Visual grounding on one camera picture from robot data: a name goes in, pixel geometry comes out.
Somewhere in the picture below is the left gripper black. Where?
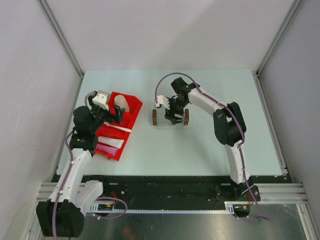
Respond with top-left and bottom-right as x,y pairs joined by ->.
88,96 -> 125,134

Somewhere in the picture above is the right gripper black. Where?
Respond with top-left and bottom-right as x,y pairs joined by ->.
164,97 -> 188,125

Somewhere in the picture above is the beige plastic cup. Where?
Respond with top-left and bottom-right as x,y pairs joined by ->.
114,94 -> 130,113

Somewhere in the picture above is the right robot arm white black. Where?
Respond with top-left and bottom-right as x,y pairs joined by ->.
154,77 -> 257,202

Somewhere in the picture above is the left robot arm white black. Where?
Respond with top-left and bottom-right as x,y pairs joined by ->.
36,103 -> 125,239

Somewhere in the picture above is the white toothbrush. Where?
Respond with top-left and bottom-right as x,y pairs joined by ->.
104,122 -> 132,133

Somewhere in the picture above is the clear textured glass tray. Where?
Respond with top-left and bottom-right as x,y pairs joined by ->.
149,109 -> 203,131

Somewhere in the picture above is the white toothpaste tube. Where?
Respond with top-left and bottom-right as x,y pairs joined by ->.
98,136 -> 124,149

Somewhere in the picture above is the pink toothpaste tube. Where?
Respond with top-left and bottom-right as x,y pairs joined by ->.
96,143 -> 119,157

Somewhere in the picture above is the red plastic organizer bin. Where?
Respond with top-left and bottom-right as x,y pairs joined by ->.
94,91 -> 143,161

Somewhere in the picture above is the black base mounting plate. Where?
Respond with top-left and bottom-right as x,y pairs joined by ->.
51,175 -> 293,204

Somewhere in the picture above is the right brown wooden tray handle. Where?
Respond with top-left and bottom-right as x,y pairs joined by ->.
184,108 -> 190,126

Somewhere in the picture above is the brown wooden tray handle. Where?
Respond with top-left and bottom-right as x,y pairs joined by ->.
152,109 -> 158,126
184,108 -> 190,126

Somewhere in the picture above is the left brown wooden tray handle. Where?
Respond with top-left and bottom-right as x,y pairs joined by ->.
152,109 -> 158,126

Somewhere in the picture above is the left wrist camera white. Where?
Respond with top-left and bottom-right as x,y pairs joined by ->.
92,90 -> 110,111

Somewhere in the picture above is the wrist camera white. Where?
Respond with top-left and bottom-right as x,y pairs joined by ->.
154,95 -> 170,110
92,90 -> 110,111

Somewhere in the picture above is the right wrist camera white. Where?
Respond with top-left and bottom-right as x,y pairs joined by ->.
154,95 -> 170,110

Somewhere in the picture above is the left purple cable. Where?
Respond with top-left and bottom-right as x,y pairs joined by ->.
52,93 -> 128,238

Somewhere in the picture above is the white slotted cable duct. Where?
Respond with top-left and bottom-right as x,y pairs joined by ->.
87,202 -> 234,216

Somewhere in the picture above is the left aluminium corner post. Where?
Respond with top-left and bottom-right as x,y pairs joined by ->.
37,0 -> 85,78

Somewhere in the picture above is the aluminium corner post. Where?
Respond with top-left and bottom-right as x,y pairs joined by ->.
255,0 -> 305,77
37,0 -> 85,78

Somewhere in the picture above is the aluminium frame rail front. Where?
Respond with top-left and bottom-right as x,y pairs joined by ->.
36,182 -> 309,204

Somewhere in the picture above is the right aluminium corner post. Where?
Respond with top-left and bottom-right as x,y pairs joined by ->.
255,0 -> 305,77

